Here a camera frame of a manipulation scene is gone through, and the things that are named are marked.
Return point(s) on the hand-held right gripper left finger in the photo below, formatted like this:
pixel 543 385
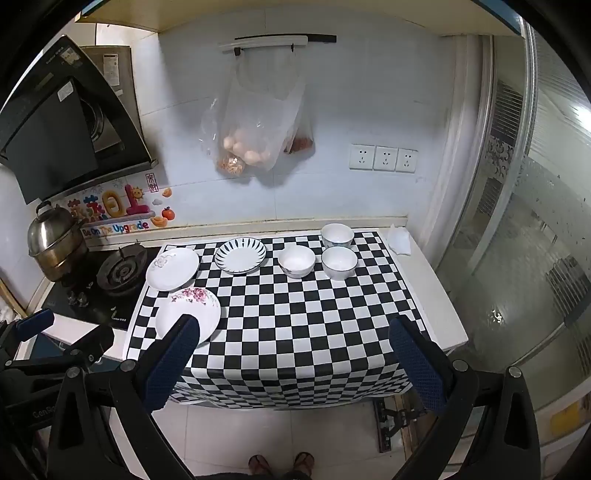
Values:
pixel 170 367

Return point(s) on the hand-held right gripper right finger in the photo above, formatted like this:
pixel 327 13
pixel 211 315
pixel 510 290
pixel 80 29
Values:
pixel 418 369

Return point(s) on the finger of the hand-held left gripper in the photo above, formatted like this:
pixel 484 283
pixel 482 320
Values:
pixel 36 323
pixel 90 341

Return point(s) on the white bowl with dark rim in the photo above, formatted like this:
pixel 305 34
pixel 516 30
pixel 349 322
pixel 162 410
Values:
pixel 339 264

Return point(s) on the plain white bowl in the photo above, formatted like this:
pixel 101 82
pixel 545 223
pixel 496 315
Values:
pixel 296 262

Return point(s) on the black glass gas stove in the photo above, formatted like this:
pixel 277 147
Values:
pixel 111 313

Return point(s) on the wooden board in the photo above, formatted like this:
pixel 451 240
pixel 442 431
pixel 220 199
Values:
pixel 11 295

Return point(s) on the stove knob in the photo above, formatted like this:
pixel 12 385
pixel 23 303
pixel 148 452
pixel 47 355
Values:
pixel 73 299
pixel 85 301

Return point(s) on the white plate with pink flowers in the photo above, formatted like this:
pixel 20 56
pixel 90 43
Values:
pixel 175 314

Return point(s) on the round gas burner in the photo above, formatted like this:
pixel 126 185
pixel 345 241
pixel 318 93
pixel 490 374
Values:
pixel 121 272

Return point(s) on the steel steamer pot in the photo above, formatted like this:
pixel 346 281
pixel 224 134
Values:
pixel 51 235

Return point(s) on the white plate with faint flower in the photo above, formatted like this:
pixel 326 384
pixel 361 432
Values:
pixel 173 272

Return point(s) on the black and white checkered mat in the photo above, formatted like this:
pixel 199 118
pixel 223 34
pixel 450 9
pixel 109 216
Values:
pixel 286 323

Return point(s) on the white tissue paper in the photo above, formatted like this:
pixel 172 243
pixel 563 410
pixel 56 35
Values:
pixel 399 242

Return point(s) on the white plate with dark stripes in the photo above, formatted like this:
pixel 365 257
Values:
pixel 240 256

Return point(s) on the white bowl with blue flowers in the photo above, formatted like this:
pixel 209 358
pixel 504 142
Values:
pixel 337 235

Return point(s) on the frosted glass sliding door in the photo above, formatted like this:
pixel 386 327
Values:
pixel 521 230

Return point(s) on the black range hood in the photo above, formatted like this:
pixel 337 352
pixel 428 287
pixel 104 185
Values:
pixel 51 138

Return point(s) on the small bag with orange contents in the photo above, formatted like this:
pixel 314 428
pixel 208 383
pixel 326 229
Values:
pixel 231 165

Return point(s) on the clear plastic bag of eggs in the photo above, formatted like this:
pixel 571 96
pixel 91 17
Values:
pixel 251 147

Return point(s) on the stainless steel hood housing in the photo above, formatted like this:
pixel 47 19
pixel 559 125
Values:
pixel 115 92

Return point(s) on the plastic bag with red contents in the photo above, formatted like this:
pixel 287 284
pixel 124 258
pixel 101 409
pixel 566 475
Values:
pixel 302 141

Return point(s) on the colourful wall sticker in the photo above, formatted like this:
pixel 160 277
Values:
pixel 111 207

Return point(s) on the white wall socket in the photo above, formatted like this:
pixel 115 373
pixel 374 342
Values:
pixel 386 158
pixel 361 157
pixel 407 160

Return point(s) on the cream wall cabinet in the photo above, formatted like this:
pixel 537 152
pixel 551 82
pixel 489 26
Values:
pixel 277 14

